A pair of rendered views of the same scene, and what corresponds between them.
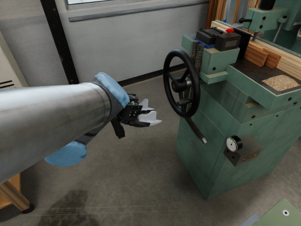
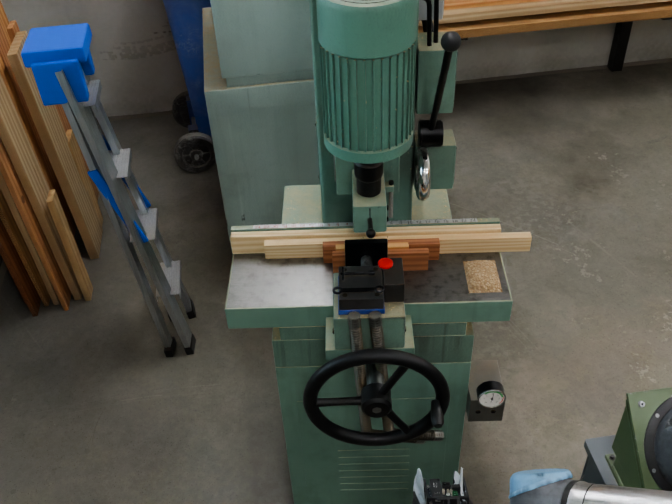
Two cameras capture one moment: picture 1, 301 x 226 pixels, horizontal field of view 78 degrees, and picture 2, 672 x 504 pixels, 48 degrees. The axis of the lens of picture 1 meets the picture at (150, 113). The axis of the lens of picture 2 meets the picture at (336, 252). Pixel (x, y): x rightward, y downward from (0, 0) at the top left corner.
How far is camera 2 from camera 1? 114 cm
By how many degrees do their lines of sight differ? 49
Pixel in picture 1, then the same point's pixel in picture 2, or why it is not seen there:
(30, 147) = not seen: outside the picture
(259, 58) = (420, 260)
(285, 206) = (635, 399)
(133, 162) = not seen: outside the picture
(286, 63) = (452, 243)
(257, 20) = (383, 217)
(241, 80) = (443, 310)
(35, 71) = not seen: outside the picture
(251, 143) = (485, 369)
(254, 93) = (476, 314)
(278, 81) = (487, 279)
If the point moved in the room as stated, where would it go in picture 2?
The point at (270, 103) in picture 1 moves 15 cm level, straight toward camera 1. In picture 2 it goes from (507, 312) to (556, 359)
